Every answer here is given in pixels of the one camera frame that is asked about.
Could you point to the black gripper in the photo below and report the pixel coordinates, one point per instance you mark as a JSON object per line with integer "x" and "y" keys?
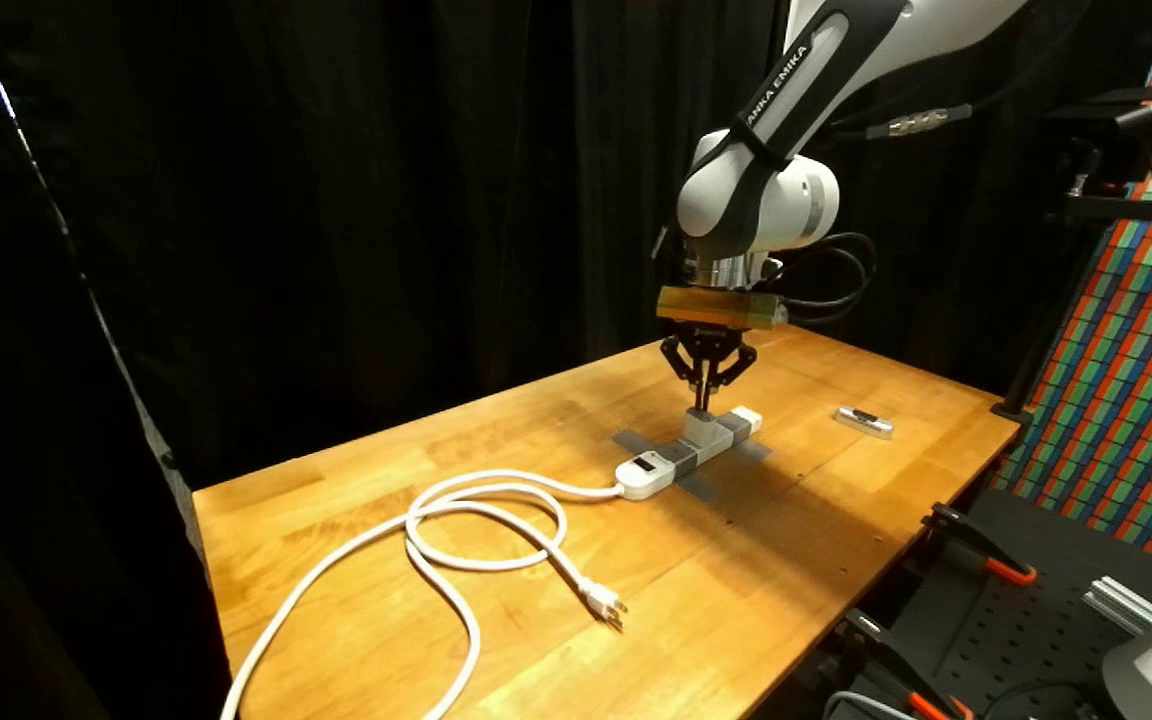
{"x": 709, "y": 343}

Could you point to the white cube charger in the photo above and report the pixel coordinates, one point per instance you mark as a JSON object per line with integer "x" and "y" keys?
{"x": 704, "y": 438}

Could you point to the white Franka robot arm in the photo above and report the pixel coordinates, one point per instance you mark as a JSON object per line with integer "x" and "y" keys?
{"x": 763, "y": 184}

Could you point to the white power strip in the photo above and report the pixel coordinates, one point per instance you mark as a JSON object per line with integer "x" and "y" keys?
{"x": 643, "y": 473}

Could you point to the small black object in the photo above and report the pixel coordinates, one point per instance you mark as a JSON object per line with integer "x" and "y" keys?
{"x": 865, "y": 423}

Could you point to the black orange-tipped spring clamp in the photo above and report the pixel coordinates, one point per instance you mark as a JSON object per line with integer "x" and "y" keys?
{"x": 989, "y": 561}
{"x": 898, "y": 660}

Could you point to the black curtain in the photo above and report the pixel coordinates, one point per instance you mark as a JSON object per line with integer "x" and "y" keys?
{"x": 339, "y": 202}

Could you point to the colourful checkered board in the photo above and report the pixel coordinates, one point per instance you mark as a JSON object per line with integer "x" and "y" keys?
{"x": 1137, "y": 373}

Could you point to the silver aluminium extrusion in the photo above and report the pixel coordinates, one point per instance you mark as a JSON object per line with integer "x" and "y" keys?
{"x": 1121, "y": 603}

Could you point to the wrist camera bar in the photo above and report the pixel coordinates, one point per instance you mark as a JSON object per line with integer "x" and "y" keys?
{"x": 717, "y": 306}

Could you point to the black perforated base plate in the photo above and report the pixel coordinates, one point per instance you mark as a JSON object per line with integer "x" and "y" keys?
{"x": 1041, "y": 641}

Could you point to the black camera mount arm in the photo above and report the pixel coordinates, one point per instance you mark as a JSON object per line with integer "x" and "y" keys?
{"x": 1137, "y": 100}

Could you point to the silver metal frame pole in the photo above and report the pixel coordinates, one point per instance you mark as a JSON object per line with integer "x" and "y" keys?
{"x": 162, "y": 466}

